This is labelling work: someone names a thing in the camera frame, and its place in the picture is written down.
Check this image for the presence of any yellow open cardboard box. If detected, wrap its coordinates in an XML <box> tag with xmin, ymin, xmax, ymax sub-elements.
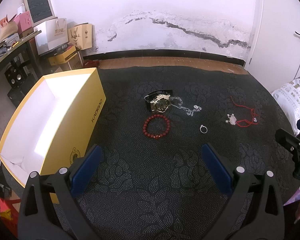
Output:
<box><xmin>0</xmin><ymin>68</ymin><xmax>106</xmax><ymax>187</ymax></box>

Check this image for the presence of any dark red floor item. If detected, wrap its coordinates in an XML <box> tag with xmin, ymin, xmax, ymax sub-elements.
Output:
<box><xmin>83</xmin><ymin>60</ymin><xmax>100</xmax><ymax>68</ymax></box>

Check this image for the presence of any brown paper shopping bag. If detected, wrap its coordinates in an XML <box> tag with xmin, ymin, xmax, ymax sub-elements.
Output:
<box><xmin>68</xmin><ymin>23</ymin><xmax>93</xmax><ymax>50</ymax></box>

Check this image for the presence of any silver chain necklace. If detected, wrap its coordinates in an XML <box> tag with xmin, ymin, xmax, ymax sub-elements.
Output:
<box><xmin>168</xmin><ymin>95</ymin><xmax>203</xmax><ymax>118</ymax></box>

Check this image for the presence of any white printed plastic bag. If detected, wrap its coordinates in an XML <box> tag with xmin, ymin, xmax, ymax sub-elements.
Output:
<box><xmin>271</xmin><ymin>77</ymin><xmax>300</xmax><ymax>135</ymax></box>

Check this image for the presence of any red bead bracelet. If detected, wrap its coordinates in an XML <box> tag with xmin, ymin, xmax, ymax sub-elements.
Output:
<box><xmin>142</xmin><ymin>114</ymin><xmax>171</xmax><ymax>140</ymax></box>

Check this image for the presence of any brown cardboard box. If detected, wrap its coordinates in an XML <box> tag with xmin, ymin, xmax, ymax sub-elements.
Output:
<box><xmin>59</xmin><ymin>51</ymin><xmax>83</xmax><ymax>71</ymax></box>

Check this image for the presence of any pink box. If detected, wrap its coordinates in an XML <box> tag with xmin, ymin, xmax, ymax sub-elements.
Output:
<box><xmin>14</xmin><ymin>11</ymin><xmax>32</xmax><ymax>34</ymax></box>

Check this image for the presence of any black speaker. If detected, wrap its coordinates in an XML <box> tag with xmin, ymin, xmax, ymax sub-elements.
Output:
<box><xmin>5</xmin><ymin>66</ymin><xmax>27</xmax><ymax>87</ymax></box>

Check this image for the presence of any gold black wrist watch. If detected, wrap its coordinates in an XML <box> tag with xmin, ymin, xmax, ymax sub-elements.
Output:
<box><xmin>144</xmin><ymin>89</ymin><xmax>173</xmax><ymax>113</ymax></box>

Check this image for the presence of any white paper shopping bag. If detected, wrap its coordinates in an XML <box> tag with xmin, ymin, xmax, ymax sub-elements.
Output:
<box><xmin>34</xmin><ymin>18</ymin><xmax>69</xmax><ymax>55</ymax></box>

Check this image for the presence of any flat yellow box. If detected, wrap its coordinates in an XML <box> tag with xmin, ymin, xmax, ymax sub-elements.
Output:
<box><xmin>48</xmin><ymin>46</ymin><xmax>77</xmax><ymax>66</ymax></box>

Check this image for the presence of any framed blackboard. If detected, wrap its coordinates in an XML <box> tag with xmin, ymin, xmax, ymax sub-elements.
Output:
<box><xmin>23</xmin><ymin>0</ymin><xmax>56</xmax><ymax>27</ymax></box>

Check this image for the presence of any black desk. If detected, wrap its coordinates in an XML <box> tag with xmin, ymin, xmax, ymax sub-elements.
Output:
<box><xmin>0</xmin><ymin>30</ymin><xmax>43</xmax><ymax>78</ymax></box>

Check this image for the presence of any white door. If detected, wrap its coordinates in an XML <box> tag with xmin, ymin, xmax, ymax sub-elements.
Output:
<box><xmin>245</xmin><ymin>0</ymin><xmax>300</xmax><ymax>90</ymax></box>

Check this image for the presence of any black patterned tablecloth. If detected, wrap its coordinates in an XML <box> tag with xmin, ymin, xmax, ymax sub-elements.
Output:
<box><xmin>77</xmin><ymin>66</ymin><xmax>299</xmax><ymax>239</ymax></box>

